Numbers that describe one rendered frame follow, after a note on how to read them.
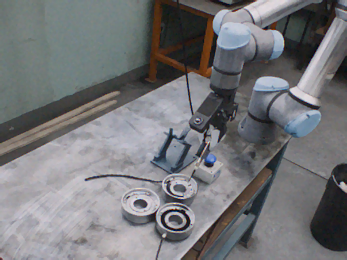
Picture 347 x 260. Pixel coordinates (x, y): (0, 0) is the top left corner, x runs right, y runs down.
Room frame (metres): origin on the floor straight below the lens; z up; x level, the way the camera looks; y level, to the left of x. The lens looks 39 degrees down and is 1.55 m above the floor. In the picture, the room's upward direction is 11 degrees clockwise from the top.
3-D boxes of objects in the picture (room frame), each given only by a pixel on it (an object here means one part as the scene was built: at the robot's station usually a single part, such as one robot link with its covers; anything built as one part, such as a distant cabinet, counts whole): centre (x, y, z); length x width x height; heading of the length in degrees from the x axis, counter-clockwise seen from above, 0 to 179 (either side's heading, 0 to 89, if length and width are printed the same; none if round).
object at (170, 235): (0.64, 0.01, 0.82); 0.10 x 0.10 x 0.04
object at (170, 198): (0.77, 0.02, 0.82); 0.10 x 0.10 x 0.04
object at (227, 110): (0.88, -0.05, 1.07); 0.09 x 0.08 x 0.12; 150
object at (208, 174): (0.89, -0.06, 0.82); 0.08 x 0.07 x 0.05; 153
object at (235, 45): (0.87, -0.04, 1.23); 0.09 x 0.08 x 0.11; 129
